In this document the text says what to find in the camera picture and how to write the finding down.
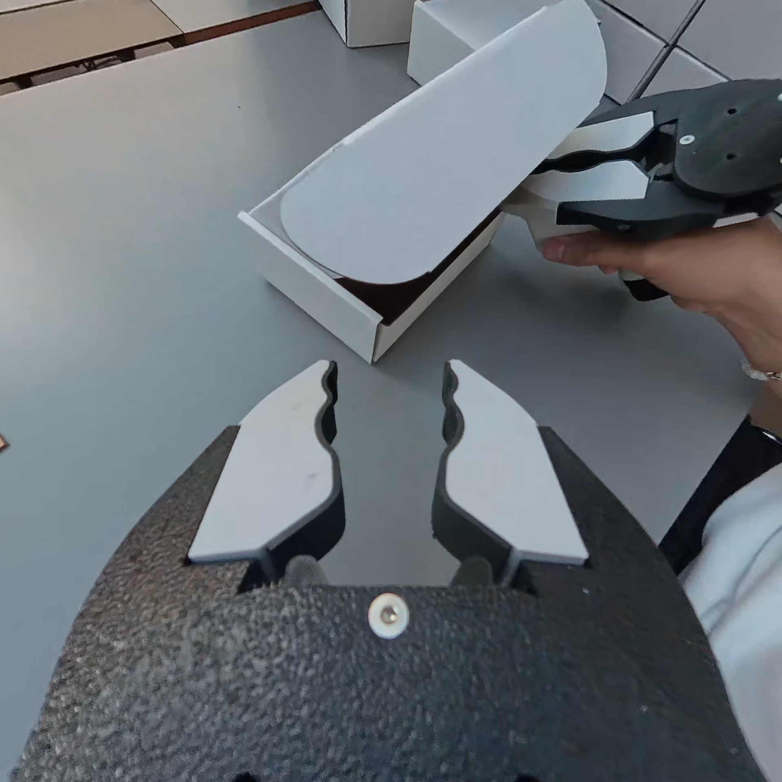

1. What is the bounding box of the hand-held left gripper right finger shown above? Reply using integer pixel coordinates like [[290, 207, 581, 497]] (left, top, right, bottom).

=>
[[431, 359, 590, 575]]

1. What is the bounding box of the person's right hand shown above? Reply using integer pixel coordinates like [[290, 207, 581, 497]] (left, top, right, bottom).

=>
[[540, 214, 782, 373]]

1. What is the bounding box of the grey desk with brown edge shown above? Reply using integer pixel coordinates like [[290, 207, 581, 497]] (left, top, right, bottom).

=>
[[149, 0, 323, 45]]

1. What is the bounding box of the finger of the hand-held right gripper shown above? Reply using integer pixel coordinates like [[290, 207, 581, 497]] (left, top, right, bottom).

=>
[[538, 112, 657, 176], [530, 159, 651, 225]]

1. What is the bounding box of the closed white cardboard carton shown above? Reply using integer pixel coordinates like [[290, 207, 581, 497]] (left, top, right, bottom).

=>
[[407, 0, 551, 88]]

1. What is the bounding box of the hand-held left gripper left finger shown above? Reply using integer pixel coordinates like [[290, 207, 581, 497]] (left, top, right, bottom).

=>
[[187, 359, 347, 566]]

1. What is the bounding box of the white cardboard box with lid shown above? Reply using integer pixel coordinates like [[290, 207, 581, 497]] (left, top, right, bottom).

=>
[[237, 0, 612, 365]]

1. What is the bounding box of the person's white shirt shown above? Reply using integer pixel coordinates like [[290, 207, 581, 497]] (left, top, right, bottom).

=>
[[678, 463, 782, 782]]

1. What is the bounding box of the thin black cable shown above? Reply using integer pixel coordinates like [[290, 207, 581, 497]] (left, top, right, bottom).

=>
[[626, 0, 707, 105]]

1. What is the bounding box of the black office chair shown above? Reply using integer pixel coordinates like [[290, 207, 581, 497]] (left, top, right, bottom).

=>
[[659, 415, 782, 576]]

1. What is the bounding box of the stack of white boxes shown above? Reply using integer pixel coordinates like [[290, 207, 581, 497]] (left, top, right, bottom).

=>
[[318, 0, 782, 108]]

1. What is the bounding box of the framed brown-grey desk top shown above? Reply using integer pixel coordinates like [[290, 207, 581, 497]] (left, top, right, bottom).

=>
[[0, 0, 187, 97]]

